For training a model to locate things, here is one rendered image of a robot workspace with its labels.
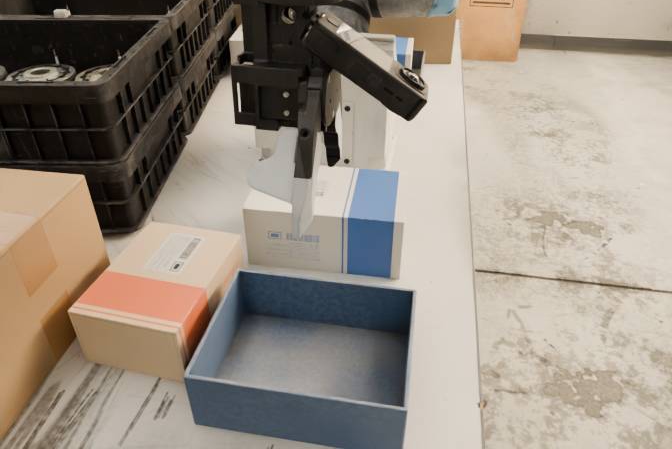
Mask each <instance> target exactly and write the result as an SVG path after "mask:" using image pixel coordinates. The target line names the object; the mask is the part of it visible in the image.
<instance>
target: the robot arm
mask: <svg viewBox="0 0 672 449"><path fill-rule="evenodd" d="M233 3H234V4H240V5H241V15H242V30H243V46H244V51H243V52H242V53H240V54H239V55H237V61H236V62H234V63H233V64H232V65H230V68H231V81H232V94H233V106H234V119H235V124H237V125H249V126H256V129H258V130H269V131H279V130H280V128H281V126H282V127H285V128H286V129H285V130H283V131H282V132H281V133H280V134H279V136H278V138H277V142H276V148H275V152H274V154H273V155H272V156H271V157H270V158H268V159H265V160H262V161H260V162H257V163H254V164H252V165H251V166H250V167H249V169H248V172H247V182H248V184H249V186H250V187H251V188H253V189H254V190H257V191H259V192H262V193H264V194H267V195H269V196H272V197H274V198H277V199H279V200H282V201H284V202H287V203H289V204H291V205H292V238H296V239H299V238H300V237H301V236H302V234H303V233H304V231H305V230H306V229H307V227H308V226H309V224H310V223H311V222H312V220H313V215H314V202H315V196H316V188H317V176H318V169H319V165H320V160H321V152H322V145H321V142H323V143H324V145H325V147H326V158H327V163H328V167H333V166H334V165H335V164H336V163H337V162H338V161H339V160H340V158H341V150H342V88H341V74H342V75H343V76H345V77H346V78H348V79H349V80H350V81H352V82H353V83H354V84H356V85H357V86H359V87H360V88H361V89H363V90H364V91H366V92H367V93H368V94H370V95H371V96H373V97H374V98H375V99H377V100H378V101H380V102H381V103H382V105H384V106H385V107H386V108H387V109H388V110H390V111H391V112H393V113H395V114H397V116H400V117H402V118H403V119H405V120H406V121H411V120H413V119H414V118H415V117H416V116H417V115H418V113H419V112H420V111H421V110H422V109H423V107H424V106H425V105H426V104H427V101H428V85H427V83H426V82H425V80H424V79H423V78H422V77H420V76H419V75H418V74H417V73H416V72H414V71H413V70H411V69H409V68H408V67H406V66H404V65H403V66H402V65H401V64H400V63H398V62H397V61H396V60H394V59H393V58H392V57H390V56H389V55H388V54H386V53H385V52H383V51H382V50H381V49H379V48H378V47H377V46H375V45H374V44H373V43H371V42H370V41H369V40H367V39H366V38H364V37H363V36H362V35H360V34H359V33H368V34H369V26H370V19H371V18H388V17H427V18H430V17H433V16H447V15H450V14H452V13H453V12H454V11H455V9H456V7H457V4H458V0H233ZM291 9H293V10H294V11H293V12H292V13H291ZM244 62H251V63H253V65H251V64H244V65H242V64H243V63H244ZM237 83H239V90H240V104H241V112H240V111H239V104H238V90H237Z"/></svg>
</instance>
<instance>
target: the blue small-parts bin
mask: <svg viewBox="0 0 672 449"><path fill-rule="evenodd" d="M416 296H417V291H416V290H415V289H407V288H399V287H390V286H382V285H374V284H365V283H357V282H349V281H340V280H332V279H324V278H315V277H307V276H299V275H290V274H282V273H274V272H265V271H257V270H248V269H240V268H238V269H237V270H236V272H235V274H234V276H233V278H232V280H231V282H230V284H229V286H228V288H227V289H226V291H225V293H224V295H223V297H222V299H221V301H220V303H219V305H218V307H217V309H216V311H215V313H214V315H213V317H212V319H211V321H210V323H209V325H208V327H207V329H206V331H205V333H204V335H203V337H202V339H201V341H200V343H199V345H198V347H197V349H196V351H195V353H194V355H193V357H192V359H191V361H190V363H189V365H188V367H187V369H186V371H185V373H184V375H183V378H184V382H185V386H186V390H187V394H188V399H189V403H190V407H191V411H192V415H193V420H194V423H195V424H196V425H202V426H208V427H214V428H220V429H226V430H232V431H238V432H244V433H250V434H256V435H262V436H268V437H274V438H280V439H286V440H292V441H298V442H304V443H310V444H316V445H322V446H328V447H334V448H340V449H404V440H405V432H406V424H407V415H408V405H409V391H410V378H411V364H412V351H413V337H414V323H415V310H416Z"/></svg>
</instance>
